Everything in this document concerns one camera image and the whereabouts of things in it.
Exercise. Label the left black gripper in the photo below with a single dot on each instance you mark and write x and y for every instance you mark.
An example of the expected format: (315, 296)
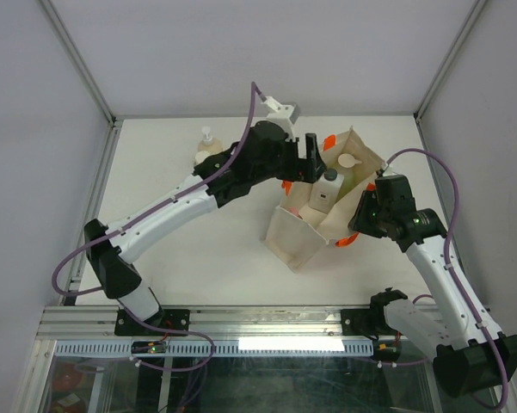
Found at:
(299, 172)

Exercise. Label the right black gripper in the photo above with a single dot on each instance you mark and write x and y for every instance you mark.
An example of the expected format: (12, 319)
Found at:
(358, 221)

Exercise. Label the beige canvas bag orange handles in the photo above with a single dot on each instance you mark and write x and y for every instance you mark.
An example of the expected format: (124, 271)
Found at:
(296, 239)

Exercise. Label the cream pump lotion bottle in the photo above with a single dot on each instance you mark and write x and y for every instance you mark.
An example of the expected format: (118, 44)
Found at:
(209, 143)

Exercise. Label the yellow bottle beige round cap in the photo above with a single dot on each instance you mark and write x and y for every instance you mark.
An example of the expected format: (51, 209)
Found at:
(200, 157)

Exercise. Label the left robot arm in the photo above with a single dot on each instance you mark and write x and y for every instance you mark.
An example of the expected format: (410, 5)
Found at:
(266, 151)

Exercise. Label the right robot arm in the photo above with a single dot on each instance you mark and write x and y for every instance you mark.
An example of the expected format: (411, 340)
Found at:
(467, 348)

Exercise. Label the green bottle beige cap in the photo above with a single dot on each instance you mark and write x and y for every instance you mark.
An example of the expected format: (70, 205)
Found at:
(345, 166)

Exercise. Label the black connector box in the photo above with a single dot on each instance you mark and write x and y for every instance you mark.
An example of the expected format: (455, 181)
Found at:
(386, 352)

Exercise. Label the small electronics board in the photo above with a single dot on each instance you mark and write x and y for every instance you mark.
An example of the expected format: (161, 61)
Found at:
(149, 347)

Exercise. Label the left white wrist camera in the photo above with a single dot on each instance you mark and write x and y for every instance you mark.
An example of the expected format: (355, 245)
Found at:
(284, 115)

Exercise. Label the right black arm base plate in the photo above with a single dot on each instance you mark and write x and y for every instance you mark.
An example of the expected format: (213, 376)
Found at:
(364, 322)

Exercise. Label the grey slotted cable duct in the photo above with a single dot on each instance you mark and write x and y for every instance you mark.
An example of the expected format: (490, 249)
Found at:
(268, 346)

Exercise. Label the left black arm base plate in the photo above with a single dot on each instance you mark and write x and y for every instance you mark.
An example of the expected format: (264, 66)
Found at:
(168, 318)

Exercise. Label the aluminium mounting rail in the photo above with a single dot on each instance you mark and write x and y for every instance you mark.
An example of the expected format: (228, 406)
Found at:
(218, 322)

